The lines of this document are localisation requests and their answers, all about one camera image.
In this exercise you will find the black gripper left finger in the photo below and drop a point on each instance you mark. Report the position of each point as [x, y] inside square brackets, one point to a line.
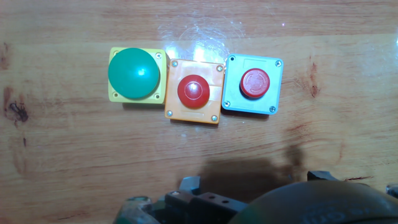
[199, 205]

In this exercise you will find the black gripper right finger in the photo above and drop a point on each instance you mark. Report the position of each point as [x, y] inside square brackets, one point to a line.
[321, 175]

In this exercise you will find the glossy wooden board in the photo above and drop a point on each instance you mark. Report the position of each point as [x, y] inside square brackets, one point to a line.
[62, 155]

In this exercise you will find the green button on yellow box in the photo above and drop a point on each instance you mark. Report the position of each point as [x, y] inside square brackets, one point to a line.
[133, 73]

